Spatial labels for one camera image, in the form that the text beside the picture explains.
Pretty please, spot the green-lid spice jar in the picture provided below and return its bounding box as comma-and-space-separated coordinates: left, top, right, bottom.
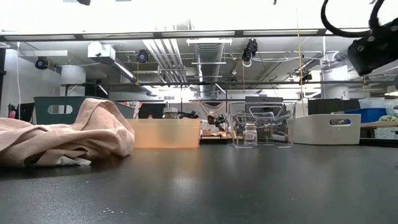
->
161, 106, 179, 120

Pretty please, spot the small brown spice jar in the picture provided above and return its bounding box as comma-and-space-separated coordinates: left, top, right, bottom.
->
243, 123, 259, 146

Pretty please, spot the black ceiling-hung camera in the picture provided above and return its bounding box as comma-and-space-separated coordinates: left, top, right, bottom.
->
241, 38, 259, 68
34, 55, 50, 70
136, 49, 150, 64

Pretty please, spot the blue plastic crate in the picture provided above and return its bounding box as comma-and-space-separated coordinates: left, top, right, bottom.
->
344, 107, 388, 124

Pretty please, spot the white ceiling air unit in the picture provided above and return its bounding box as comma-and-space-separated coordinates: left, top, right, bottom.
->
86, 41, 117, 60

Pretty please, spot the yellow hanging cable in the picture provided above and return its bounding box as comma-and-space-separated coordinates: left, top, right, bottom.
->
295, 7, 306, 116

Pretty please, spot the wide black monitor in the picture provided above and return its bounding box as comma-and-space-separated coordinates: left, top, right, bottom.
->
307, 98, 361, 116

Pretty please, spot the clear plastic bin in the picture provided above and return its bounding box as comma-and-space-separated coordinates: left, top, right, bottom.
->
228, 100, 297, 149

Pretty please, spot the blue-grey plastic bin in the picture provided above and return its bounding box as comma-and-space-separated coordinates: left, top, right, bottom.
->
33, 95, 136, 126

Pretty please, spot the orange plastic bin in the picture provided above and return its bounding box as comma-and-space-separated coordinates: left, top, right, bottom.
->
126, 118, 201, 149

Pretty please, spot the overhead frame beam with lights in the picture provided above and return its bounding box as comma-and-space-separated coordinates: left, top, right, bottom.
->
0, 28, 374, 42

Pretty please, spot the clear storage tub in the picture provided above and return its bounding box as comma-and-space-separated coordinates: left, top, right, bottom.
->
358, 97, 387, 110

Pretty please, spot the person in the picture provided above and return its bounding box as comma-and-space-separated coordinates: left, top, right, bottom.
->
206, 113, 227, 133

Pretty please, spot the black box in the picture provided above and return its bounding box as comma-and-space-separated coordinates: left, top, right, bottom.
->
15, 102, 35, 123

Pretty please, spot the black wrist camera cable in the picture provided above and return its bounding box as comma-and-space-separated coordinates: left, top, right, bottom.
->
320, 0, 388, 39

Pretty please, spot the black table mat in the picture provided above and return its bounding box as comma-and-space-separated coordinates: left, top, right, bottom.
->
0, 143, 398, 224

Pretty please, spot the black horizontal rail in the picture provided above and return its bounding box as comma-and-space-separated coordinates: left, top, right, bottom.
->
108, 80, 398, 87

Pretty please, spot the white plastic bin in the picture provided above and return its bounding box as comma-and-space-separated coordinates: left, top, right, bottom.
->
286, 113, 362, 146

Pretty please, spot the pink cloth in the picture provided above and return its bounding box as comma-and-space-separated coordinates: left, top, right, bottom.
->
0, 97, 136, 168

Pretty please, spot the small black monitor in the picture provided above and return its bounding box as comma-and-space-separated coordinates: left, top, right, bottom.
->
244, 95, 284, 104

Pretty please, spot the green and white pile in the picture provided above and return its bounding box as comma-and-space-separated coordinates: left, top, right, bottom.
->
378, 113, 398, 123

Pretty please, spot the silver ventilation duct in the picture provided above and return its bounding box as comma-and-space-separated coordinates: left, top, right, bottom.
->
193, 42, 225, 98

